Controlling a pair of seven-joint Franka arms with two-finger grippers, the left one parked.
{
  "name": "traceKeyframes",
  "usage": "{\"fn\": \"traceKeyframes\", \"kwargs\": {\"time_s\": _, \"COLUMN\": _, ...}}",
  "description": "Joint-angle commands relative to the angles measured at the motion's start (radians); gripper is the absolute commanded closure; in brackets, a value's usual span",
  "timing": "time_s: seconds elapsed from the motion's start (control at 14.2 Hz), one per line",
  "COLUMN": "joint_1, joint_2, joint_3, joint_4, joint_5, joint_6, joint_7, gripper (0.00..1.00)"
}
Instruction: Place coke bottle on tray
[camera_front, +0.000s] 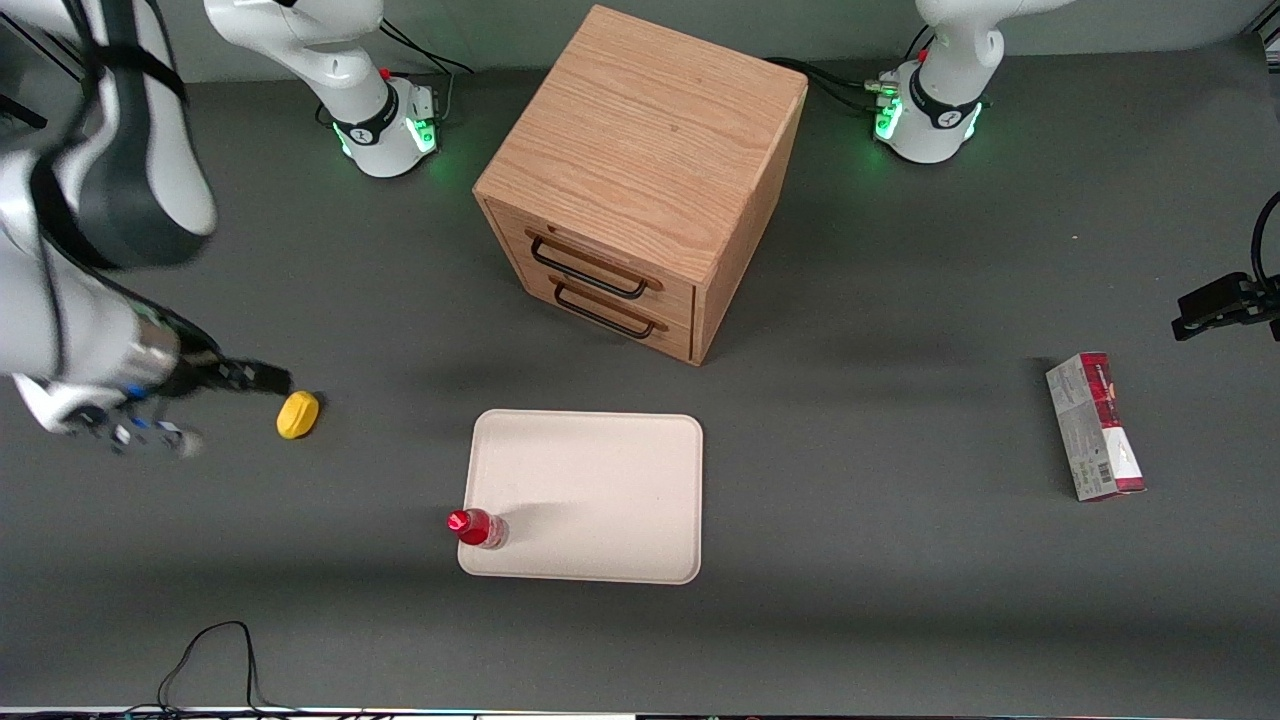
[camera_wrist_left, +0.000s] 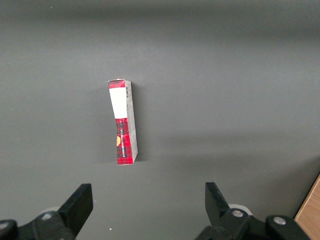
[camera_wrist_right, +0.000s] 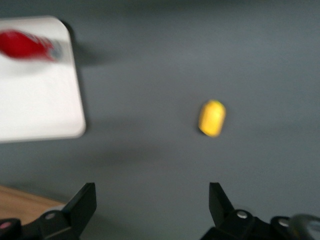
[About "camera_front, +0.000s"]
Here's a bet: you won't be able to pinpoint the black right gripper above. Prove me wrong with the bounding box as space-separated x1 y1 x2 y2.
158 328 294 401

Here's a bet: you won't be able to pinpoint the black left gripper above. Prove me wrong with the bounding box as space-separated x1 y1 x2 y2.
1171 272 1280 343

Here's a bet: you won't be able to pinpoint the red coke bottle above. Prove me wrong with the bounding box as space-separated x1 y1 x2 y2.
446 508 510 551

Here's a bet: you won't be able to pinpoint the beige plastic tray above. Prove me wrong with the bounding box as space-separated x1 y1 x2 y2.
457 409 704 586

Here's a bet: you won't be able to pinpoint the yellow toy lemon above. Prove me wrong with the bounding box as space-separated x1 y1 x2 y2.
276 390 321 441

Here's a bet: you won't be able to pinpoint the red and grey carton box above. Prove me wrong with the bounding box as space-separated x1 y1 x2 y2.
1045 351 1147 503

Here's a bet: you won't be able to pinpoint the wooden two-drawer cabinet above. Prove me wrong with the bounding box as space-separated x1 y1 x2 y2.
472 4 809 367

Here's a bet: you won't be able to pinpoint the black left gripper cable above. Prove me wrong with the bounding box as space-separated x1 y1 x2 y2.
1251 190 1280 286

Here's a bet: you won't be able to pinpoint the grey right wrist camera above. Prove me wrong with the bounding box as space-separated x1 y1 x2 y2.
60 400 204 460

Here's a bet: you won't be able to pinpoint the thin black loose cable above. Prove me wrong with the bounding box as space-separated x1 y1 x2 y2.
120 620 301 716

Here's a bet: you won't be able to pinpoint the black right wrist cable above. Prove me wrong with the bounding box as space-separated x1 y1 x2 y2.
28 60 216 371

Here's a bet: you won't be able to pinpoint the black metal drawer handle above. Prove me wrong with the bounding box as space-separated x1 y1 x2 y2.
549 277 668 340
526 231 663 300

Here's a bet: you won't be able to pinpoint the black right arm base cables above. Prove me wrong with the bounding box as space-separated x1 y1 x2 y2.
315 20 477 129

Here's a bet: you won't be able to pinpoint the black arm base cables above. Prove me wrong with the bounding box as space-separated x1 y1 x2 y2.
765 25 937 116
315 20 477 129

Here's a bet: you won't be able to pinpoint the black left arm base cables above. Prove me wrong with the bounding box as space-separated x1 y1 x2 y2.
765 25 937 116

